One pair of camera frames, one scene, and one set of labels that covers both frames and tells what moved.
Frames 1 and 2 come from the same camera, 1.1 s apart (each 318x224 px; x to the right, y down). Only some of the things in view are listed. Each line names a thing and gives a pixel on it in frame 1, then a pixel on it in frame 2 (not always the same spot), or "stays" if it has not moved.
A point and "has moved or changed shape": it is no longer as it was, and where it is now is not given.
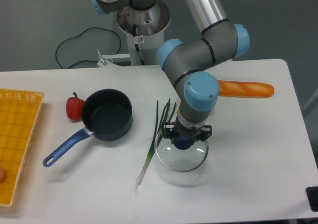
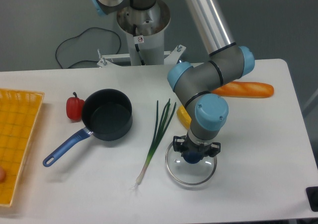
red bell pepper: [74, 107] stays
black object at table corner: [312, 196] stays
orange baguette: [236, 89] stays
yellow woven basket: [19, 111] stays
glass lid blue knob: [175, 159] has moved or changed shape
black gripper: [173, 130] to [184, 144]
